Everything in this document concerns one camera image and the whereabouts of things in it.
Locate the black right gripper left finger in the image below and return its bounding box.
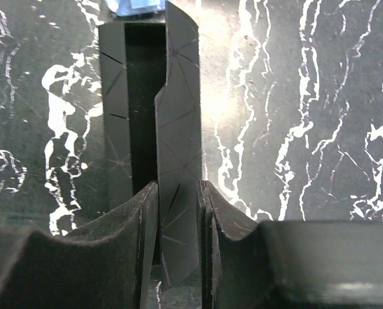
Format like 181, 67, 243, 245
0, 182, 158, 308

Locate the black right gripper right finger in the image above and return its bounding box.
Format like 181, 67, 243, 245
197, 181, 383, 308

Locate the black sunglasses case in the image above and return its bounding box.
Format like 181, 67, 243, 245
98, 1, 202, 290

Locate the light blue cleaning cloth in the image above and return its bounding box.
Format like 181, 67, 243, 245
105, 0, 165, 17

